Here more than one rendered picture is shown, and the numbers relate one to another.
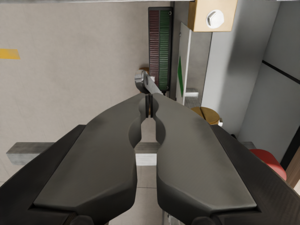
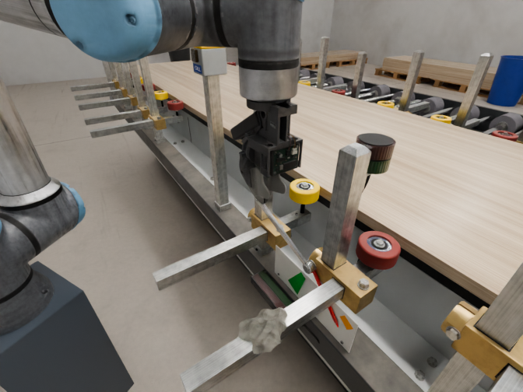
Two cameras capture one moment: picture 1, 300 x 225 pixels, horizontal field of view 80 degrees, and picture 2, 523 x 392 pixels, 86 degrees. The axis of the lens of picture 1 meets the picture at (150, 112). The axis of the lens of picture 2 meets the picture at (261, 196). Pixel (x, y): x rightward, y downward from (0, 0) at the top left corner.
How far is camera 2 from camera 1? 0.56 m
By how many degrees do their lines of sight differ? 85
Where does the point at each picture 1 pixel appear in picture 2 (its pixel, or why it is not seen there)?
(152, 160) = (317, 295)
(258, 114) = (396, 297)
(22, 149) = (196, 367)
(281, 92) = not seen: hidden behind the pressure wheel
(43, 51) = not seen: outside the picture
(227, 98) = (369, 317)
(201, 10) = (272, 230)
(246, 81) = not seen: hidden behind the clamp
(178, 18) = (272, 271)
